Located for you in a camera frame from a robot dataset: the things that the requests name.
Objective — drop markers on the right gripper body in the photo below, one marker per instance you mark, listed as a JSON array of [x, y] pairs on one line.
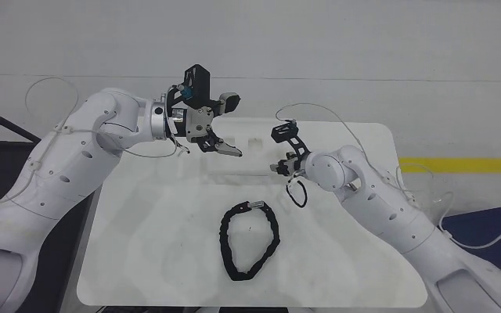
[[287, 166]]

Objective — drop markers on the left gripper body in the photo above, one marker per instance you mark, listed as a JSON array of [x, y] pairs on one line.
[[197, 121]]

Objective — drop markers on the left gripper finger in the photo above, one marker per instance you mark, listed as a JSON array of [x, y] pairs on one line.
[[229, 102], [215, 144]]

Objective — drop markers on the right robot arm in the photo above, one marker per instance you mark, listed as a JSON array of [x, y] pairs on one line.
[[391, 211]]

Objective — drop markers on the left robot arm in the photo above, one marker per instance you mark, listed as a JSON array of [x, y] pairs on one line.
[[62, 164]]

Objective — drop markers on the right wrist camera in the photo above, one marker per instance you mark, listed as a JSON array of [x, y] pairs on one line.
[[283, 131]]

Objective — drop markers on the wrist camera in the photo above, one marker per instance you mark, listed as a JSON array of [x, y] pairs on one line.
[[197, 84], [283, 131]]

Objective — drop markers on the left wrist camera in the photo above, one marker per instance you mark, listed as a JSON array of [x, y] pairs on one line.
[[197, 84]]

